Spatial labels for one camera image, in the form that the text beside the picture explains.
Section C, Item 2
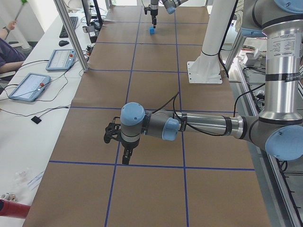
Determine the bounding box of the aluminium frame post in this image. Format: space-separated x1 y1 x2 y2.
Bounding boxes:
54 0 88 72

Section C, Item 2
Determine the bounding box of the person forearm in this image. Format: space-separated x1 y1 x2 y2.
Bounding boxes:
0 20 27 74

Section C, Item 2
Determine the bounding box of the near teach pendant tablet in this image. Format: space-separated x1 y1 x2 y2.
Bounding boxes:
9 73 51 102

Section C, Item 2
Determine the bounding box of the red fire extinguisher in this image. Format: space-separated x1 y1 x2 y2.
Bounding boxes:
0 200 31 218

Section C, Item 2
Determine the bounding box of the blue cube block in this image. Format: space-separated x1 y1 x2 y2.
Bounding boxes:
149 26 155 35

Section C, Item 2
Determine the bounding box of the far teach pendant tablet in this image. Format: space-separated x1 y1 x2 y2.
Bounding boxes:
45 49 76 71

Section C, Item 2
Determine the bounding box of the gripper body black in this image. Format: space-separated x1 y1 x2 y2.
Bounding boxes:
122 141 137 149
150 4 158 16

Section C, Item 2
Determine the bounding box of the small black square device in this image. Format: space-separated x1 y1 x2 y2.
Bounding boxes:
31 116 42 124

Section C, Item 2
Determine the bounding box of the black computer mouse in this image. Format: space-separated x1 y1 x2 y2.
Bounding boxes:
58 40 69 47

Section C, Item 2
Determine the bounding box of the teach pendant tablet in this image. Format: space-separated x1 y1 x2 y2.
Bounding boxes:
45 49 76 71
9 73 51 102

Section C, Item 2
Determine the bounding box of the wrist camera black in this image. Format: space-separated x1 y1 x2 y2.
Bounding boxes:
104 116 122 144

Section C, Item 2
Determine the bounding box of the black keyboard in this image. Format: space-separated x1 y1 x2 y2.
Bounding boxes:
59 16 79 38

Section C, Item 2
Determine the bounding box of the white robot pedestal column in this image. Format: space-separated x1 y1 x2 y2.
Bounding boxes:
187 0 238 84

